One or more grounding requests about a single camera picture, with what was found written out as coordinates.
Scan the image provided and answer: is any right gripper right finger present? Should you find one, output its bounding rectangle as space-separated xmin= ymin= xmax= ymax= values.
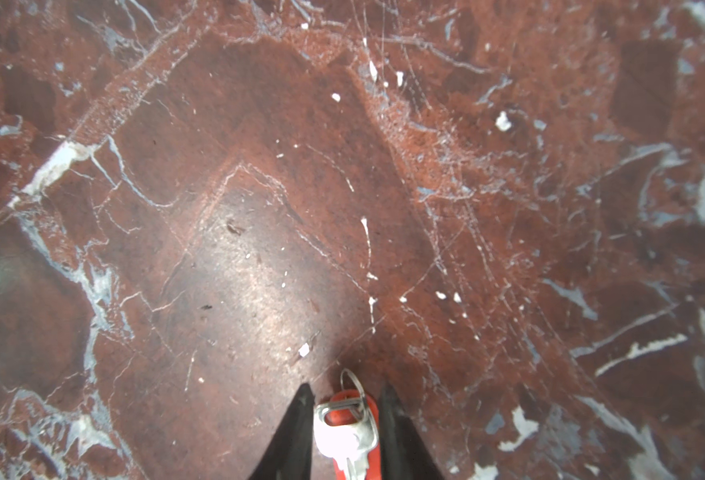
xmin=378 ymin=383 xmax=443 ymax=480

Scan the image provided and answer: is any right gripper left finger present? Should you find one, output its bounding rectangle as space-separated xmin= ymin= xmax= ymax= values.
xmin=250 ymin=383 xmax=316 ymax=480

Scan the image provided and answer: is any red key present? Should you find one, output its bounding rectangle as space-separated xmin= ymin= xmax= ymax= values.
xmin=314 ymin=369 xmax=382 ymax=480

